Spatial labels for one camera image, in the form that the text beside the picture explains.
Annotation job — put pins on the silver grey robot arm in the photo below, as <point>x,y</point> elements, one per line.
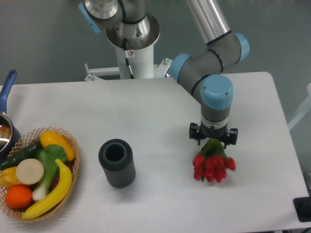
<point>133,32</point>

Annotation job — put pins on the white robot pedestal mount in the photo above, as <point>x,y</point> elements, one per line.
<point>132,64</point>

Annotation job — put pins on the blue handled saucepan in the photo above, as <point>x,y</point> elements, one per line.
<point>9,135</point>

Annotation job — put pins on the yellow plastic banana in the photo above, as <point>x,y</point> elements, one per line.
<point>53,198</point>

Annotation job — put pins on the white frame at right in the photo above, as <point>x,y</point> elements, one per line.
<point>301,110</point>

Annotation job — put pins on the woven wicker basket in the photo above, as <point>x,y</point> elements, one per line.
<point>26,140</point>

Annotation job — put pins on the beige round slice toy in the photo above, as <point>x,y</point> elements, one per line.
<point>29,171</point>

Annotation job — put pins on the yellow squash toy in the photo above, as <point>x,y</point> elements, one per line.
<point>55,138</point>

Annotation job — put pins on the black device at edge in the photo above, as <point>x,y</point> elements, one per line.
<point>303,208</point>

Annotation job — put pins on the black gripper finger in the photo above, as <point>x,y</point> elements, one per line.
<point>230,137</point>
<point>196,133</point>

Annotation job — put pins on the orange plastic fruit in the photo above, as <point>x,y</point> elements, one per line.
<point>18,196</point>

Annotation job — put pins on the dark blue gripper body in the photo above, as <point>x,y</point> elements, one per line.
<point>206,132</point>

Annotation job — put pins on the dark grey ribbed vase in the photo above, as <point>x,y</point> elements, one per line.
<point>116,158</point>

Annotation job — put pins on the green bok choy toy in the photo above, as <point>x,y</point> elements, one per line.
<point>47,157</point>

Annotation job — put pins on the green cucumber toy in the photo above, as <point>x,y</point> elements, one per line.
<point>28,152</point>

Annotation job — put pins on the red tulip bouquet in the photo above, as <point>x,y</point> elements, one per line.
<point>212,163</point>

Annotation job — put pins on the yellow bell pepper toy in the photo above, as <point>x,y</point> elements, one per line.
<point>8,177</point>

